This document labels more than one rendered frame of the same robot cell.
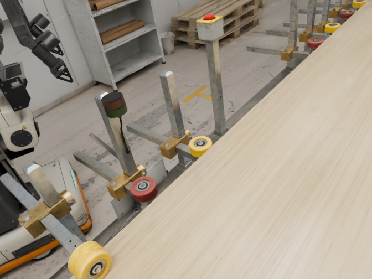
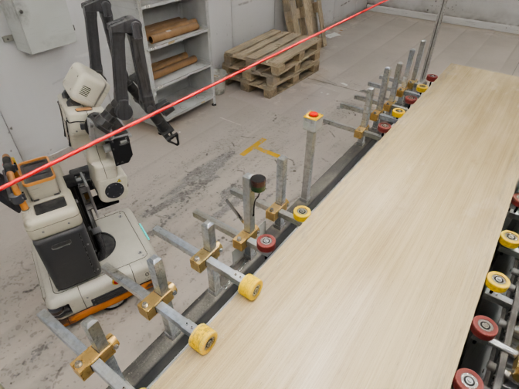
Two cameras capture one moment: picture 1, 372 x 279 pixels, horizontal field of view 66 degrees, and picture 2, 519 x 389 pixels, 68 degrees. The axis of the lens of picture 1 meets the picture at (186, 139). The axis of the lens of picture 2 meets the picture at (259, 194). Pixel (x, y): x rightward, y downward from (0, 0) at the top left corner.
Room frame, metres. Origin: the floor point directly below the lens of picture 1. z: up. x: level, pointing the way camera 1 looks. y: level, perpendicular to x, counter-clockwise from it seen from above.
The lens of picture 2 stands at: (-0.46, 0.41, 2.06)
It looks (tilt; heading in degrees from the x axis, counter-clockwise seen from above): 39 degrees down; 348
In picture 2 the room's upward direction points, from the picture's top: straight up
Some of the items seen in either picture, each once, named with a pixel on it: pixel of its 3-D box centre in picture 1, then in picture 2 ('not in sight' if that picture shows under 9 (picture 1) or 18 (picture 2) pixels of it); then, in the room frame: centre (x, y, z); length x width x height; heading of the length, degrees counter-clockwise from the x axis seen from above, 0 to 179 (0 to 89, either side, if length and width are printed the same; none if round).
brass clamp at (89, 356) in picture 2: not in sight; (96, 355); (0.22, 0.77, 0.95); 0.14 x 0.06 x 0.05; 133
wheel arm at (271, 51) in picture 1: (279, 52); (353, 129); (1.61, -0.65, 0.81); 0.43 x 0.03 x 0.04; 43
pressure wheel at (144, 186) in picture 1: (146, 196); (266, 248); (0.63, 0.15, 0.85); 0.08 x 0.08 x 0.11
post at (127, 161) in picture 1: (125, 157); (249, 218); (0.75, 0.21, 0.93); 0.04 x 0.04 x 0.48; 43
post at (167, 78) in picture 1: (177, 129); (280, 197); (0.92, 0.02, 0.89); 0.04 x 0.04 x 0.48; 43
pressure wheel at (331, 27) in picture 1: (331, 34); (397, 117); (1.63, -0.96, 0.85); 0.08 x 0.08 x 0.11
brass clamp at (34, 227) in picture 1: (49, 211); (206, 255); (0.56, 0.41, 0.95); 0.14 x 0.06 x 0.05; 133
